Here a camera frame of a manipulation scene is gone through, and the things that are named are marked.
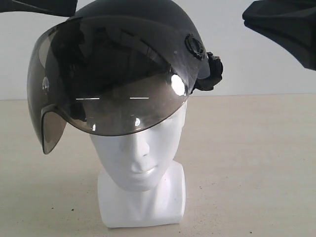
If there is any white mannequin head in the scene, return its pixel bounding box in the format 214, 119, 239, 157
90, 105, 187, 228

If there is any black helmet with tinted visor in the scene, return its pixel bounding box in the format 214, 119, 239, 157
27, 0, 223, 154

